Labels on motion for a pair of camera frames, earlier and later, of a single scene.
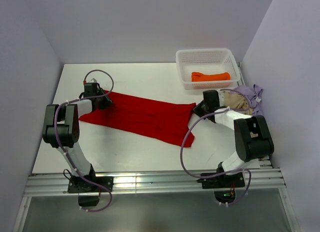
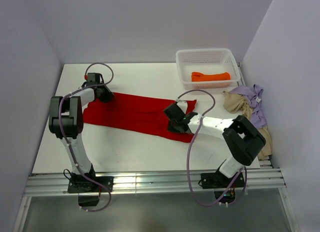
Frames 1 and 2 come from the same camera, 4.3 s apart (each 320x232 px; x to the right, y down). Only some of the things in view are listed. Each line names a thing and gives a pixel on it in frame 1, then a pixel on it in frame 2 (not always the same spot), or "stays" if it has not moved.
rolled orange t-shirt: [198, 76] stays
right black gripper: [197, 109] -> [171, 129]
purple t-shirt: [253, 94] stays
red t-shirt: [168, 120] stays
